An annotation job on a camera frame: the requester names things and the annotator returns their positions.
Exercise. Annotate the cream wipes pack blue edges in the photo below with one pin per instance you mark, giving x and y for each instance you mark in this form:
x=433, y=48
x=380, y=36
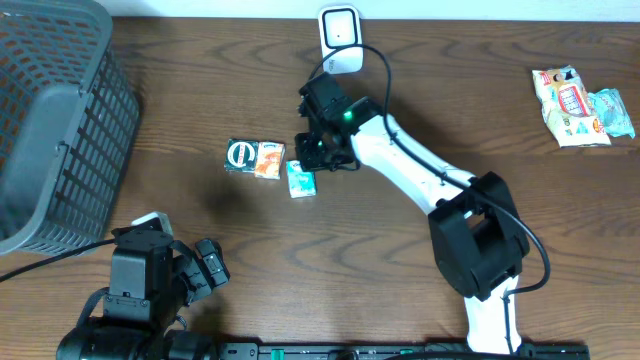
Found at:
x=566, y=109

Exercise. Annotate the white barcode scanner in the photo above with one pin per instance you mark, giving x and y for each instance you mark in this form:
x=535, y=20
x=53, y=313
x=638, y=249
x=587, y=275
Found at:
x=339, y=26

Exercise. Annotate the grey plastic mesh basket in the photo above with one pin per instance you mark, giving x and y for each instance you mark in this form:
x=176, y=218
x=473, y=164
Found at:
x=69, y=118

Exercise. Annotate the black healing ointment box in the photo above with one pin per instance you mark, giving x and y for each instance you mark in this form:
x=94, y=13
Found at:
x=241, y=156

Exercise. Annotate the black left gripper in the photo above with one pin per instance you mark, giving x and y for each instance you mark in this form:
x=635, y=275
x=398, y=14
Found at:
x=201, y=270

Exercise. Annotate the green soft wipes pack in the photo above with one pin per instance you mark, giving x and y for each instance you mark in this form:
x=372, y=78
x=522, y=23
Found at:
x=611, y=110

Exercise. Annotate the orange tissue pack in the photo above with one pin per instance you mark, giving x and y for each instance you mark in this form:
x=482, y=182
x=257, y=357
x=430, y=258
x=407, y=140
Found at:
x=269, y=159

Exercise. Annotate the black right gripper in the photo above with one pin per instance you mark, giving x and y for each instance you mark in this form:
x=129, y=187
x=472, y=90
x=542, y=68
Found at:
x=307, y=162

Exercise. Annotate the teal white Kleenex tissue pack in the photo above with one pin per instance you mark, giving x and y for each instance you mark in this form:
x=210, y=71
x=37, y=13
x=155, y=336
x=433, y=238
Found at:
x=300, y=183

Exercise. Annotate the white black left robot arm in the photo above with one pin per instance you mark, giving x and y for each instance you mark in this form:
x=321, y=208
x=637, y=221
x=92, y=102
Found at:
x=153, y=276

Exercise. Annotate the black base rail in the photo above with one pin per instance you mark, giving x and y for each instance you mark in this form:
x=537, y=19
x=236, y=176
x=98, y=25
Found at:
x=433, y=350

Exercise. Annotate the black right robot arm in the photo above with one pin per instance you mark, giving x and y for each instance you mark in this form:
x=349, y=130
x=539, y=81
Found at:
x=477, y=240

